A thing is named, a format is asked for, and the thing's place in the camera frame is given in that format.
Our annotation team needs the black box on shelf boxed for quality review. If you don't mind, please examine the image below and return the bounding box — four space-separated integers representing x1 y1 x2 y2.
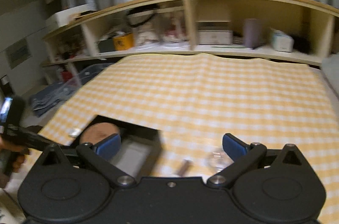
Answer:
97 39 115 53

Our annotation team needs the long wooden shelf unit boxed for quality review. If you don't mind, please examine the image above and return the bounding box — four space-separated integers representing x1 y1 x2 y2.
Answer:
44 0 338 67

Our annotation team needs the yellow white checkered tablecloth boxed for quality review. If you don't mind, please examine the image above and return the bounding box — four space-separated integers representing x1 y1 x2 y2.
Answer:
41 54 338 223

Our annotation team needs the purple cylindrical cup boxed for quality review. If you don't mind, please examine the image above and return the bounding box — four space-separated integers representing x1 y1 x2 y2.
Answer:
243 18 262 49

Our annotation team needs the white tissue pack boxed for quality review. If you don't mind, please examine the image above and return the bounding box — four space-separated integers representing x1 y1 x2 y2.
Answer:
270 28 294 52

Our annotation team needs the white small drawer unit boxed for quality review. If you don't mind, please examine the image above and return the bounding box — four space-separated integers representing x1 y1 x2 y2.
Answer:
197 21 233 45

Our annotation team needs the black cardboard box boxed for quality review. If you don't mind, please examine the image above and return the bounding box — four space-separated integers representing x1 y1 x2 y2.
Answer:
70 115 162 180

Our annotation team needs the clear small jewelry case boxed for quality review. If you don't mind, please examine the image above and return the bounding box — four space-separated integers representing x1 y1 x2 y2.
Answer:
206 148 233 173

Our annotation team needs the person's left hand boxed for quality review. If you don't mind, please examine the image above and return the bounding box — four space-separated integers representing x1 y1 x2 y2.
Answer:
1 138 29 188

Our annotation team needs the clear doll display case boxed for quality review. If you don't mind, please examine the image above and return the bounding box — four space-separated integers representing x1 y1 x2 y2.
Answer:
126 9 161 50

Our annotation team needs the folded dark striped fabric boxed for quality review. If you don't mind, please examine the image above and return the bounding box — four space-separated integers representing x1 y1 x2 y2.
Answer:
28 82 78 117

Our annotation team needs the yellow printed box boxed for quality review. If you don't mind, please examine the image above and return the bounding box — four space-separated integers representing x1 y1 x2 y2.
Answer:
113 33 134 51

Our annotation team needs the round cork coaster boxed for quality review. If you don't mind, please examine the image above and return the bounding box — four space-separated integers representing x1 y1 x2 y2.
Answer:
79 122 120 145

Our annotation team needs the white box on shelf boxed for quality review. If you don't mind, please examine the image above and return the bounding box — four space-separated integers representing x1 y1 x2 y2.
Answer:
45 4 97 32

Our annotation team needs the clear plastic storage bin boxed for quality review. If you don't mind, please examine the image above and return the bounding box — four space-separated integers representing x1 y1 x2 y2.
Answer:
56 63 111 101

